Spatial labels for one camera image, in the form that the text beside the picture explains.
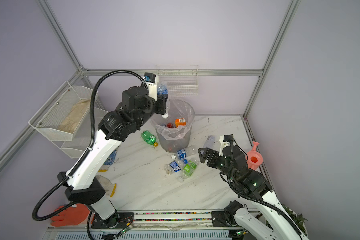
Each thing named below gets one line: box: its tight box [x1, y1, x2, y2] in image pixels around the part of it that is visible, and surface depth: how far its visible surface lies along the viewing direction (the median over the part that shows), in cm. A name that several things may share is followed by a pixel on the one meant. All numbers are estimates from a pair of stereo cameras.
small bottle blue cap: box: [165, 159, 188, 175], surface depth 92 cm
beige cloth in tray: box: [58, 99, 91, 133], surface depth 80 cm
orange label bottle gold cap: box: [174, 118, 187, 128], surface depth 97 cm
